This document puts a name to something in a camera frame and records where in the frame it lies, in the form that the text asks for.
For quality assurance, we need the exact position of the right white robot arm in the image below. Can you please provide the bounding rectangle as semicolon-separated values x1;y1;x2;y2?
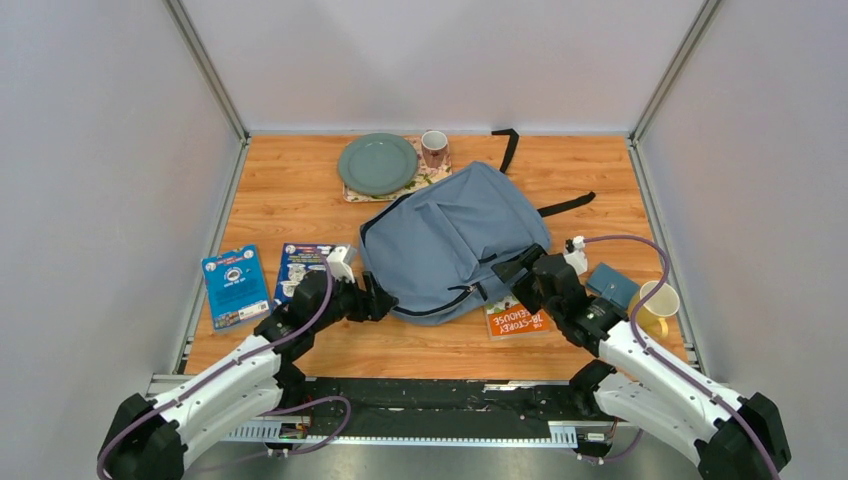
492;244;791;479

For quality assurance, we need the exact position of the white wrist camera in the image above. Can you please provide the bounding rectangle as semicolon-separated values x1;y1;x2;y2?
326;244;357;283
563;236;589;276

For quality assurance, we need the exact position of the teal wallet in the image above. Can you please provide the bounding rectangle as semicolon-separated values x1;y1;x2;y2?
586;263;640;310

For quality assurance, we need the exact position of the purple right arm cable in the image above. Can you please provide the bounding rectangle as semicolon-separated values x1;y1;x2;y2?
582;234;783;480

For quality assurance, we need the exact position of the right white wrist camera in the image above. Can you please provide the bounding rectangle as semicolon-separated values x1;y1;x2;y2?
563;236;589;276

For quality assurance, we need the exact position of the floral placemat tray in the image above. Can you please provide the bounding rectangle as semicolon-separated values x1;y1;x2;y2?
342;135;453;203

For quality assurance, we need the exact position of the yellow mug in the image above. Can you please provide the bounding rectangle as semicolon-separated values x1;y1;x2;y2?
635;283;681;340

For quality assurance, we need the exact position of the green ceramic plate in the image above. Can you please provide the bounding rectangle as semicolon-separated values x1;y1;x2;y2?
337;133;419;196

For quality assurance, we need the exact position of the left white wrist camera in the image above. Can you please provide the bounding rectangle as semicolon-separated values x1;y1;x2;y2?
326;244;357;283

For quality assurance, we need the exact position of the dark blue treehouse book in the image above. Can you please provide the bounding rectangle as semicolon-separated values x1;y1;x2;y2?
273;242;338;306

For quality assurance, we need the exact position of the pink patterned mug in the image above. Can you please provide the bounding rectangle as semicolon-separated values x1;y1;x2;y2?
420;130;450;169

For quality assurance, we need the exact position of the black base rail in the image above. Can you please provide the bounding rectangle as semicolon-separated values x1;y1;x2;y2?
239;354;637;458

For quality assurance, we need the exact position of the blue-grey backpack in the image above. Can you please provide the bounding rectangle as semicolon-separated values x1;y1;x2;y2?
359;129;596;326

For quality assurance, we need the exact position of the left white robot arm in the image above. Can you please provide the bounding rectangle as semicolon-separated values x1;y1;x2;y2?
96;270;398;479

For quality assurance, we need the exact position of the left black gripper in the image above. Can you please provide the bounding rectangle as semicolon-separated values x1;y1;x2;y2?
311;270;399;334

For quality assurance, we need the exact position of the orange treehouse book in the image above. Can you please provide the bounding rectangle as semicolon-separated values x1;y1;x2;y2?
483;295;552;340

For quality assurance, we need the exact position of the light blue treehouse book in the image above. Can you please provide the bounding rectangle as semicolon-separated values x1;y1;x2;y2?
200;244;271;333

